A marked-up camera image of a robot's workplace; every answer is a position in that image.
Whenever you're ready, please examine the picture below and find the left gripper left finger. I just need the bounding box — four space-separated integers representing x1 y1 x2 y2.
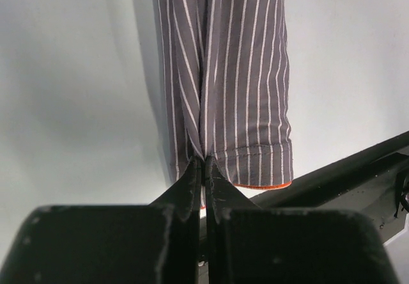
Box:
1 157 202 283

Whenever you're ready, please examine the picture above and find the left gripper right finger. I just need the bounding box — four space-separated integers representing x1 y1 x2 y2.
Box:
205 162 399 283

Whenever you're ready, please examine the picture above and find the grey striped boxer underwear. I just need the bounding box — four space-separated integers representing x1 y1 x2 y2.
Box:
158 0 293 190

